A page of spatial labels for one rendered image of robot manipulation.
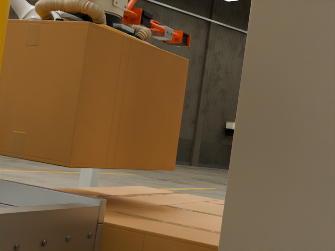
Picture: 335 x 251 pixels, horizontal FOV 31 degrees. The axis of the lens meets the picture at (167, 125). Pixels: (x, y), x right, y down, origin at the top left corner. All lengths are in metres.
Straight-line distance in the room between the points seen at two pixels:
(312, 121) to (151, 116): 1.52
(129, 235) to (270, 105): 1.11
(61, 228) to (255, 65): 0.94
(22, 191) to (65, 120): 0.22
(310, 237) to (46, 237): 0.92
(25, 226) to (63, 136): 0.46
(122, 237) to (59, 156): 0.29
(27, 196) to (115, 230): 0.24
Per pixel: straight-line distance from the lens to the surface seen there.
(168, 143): 2.09
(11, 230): 1.24
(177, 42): 2.50
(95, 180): 5.18
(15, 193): 1.64
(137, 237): 1.56
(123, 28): 1.93
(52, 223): 1.34
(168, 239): 1.52
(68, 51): 1.70
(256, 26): 0.50
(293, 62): 0.49
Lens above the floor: 0.78
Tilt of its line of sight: 1 degrees up
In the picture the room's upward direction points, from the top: 8 degrees clockwise
